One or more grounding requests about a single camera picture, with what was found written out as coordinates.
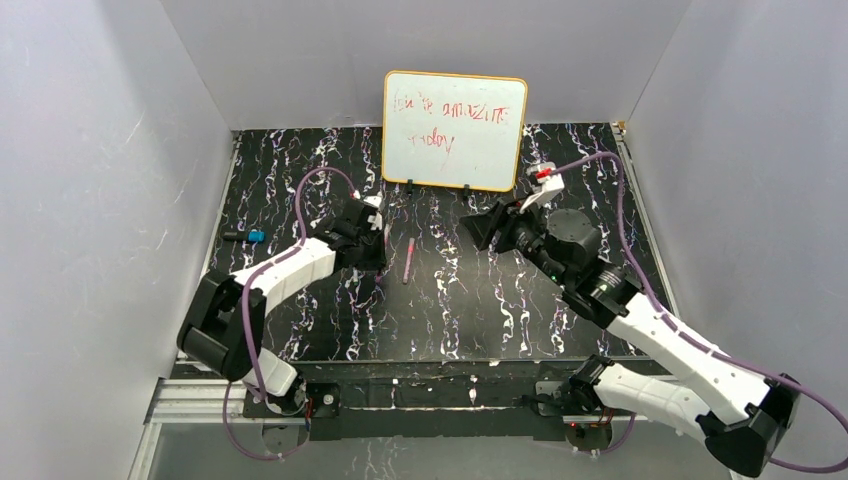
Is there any dark pink pen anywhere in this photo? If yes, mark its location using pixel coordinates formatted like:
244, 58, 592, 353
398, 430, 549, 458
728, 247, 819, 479
375, 225, 391, 285

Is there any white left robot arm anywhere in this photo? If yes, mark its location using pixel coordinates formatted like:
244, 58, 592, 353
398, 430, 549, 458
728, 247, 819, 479
176, 195, 386, 398

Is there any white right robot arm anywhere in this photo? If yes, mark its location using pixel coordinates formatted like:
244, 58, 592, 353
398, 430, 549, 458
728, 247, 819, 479
460, 202, 799, 478

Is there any blue capped black marker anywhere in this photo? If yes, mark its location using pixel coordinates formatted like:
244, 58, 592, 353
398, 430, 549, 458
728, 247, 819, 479
220, 230, 265, 243

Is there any yellow framed whiteboard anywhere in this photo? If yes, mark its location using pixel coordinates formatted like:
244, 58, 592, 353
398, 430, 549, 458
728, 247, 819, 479
381, 70, 528, 192

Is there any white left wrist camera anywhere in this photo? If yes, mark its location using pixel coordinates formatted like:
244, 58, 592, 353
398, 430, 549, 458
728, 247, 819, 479
354, 191, 384, 231

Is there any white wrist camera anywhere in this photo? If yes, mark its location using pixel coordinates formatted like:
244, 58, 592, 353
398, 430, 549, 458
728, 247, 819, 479
519, 162, 565, 214
354, 191, 384, 231

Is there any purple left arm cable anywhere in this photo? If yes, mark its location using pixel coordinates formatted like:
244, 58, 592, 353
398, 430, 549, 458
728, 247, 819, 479
221, 166, 359, 462

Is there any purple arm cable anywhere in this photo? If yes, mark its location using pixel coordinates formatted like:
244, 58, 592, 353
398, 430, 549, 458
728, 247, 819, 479
549, 152, 848, 476
221, 166, 359, 462

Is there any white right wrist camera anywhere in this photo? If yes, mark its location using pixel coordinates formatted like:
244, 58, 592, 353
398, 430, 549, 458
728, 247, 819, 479
519, 162, 565, 214

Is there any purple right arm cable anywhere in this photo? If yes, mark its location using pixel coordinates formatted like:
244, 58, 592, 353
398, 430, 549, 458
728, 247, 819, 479
549, 152, 848, 476

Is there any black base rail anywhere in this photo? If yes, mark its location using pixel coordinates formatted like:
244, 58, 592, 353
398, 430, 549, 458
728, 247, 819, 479
231, 360, 637, 444

